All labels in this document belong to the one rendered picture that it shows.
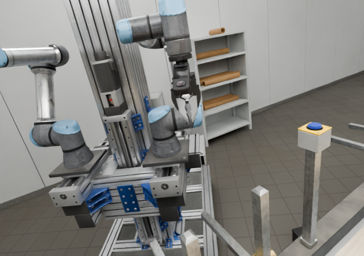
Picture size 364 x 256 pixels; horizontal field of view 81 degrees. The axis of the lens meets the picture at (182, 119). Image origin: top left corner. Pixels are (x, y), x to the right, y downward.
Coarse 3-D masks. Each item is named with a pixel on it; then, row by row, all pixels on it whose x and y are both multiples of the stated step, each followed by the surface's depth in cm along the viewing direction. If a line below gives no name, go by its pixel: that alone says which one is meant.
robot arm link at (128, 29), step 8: (144, 16) 67; (120, 24) 66; (128, 24) 66; (136, 24) 66; (144, 24) 66; (120, 32) 66; (128, 32) 66; (136, 32) 67; (144, 32) 67; (120, 40) 68; (128, 40) 68; (136, 40) 69; (144, 40) 70; (152, 40) 94; (152, 48) 106; (160, 48) 108
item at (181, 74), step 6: (174, 66) 62; (180, 66) 61; (186, 66) 61; (174, 72) 60; (180, 72) 60; (186, 72) 59; (174, 78) 58; (180, 78) 58; (186, 78) 57; (174, 84) 57; (180, 84) 56; (186, 84) 56; (174, 90) 56; (180, 90) 56; (186, 90) 56
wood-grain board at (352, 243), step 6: (360, 234) 67; (354, 240) 65; (360, 240) 65; (348, 246) 64; (354, 246) 64; (360, 246) 63; (342, 252) 63; (348, 252) 62; (354, 252) 62; (360, 252) 62
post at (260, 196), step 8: (256, 192) 62; (264, 192) 61; (256, 200) 63; (264, 200) 62; (256, 208) 64; (264, 208) 63; (256, 216) 65; (264, 216) 64; (256, 224) 66; (264, 224) 65; (256, 232) 68; (264, 232) 66; (256, 240) 69; (264, 240) 67; (256, 248) 71; (264, 248) 68
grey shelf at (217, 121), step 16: (240, 32) 297; (192, 48) 271; (208, 48) 330; (240, 48) 320; (192, 64) 283; (208, 64) 337; (224, 64) 350; (240, 64) 330; (240, 80) 341; (208, 96) 352; (240, 96) 353; (208, 112) 311; (224, 112) 375; (240, 112) 366; (208, 128) 352; (224, 128) 342; (208, 144) 321
